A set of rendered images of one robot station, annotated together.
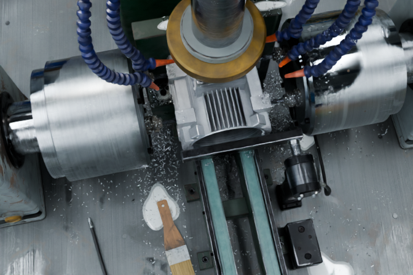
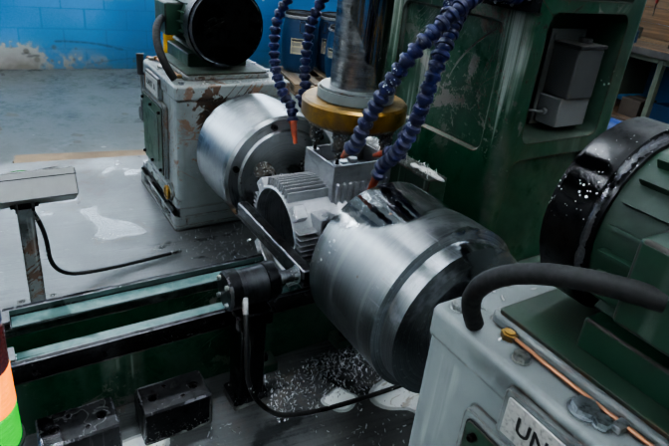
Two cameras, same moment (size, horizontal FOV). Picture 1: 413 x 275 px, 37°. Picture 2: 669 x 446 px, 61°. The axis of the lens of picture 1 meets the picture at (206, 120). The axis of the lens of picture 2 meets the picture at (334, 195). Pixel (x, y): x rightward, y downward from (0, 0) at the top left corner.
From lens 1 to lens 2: 117 cm
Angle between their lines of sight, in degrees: 60
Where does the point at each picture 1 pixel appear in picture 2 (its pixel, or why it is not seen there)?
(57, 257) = (138, 242)
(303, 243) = (171, 389)
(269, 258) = (138, 327)
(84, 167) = (206, 141)
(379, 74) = (407, 241)
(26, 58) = not seen: hidden behind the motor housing
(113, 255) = (143, 271)
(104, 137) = (232, 123)
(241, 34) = (355, 92)
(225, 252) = (144, 292)
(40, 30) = not seen: hidden behind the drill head
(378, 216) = not seen: outside the picture
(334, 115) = (334, 250)
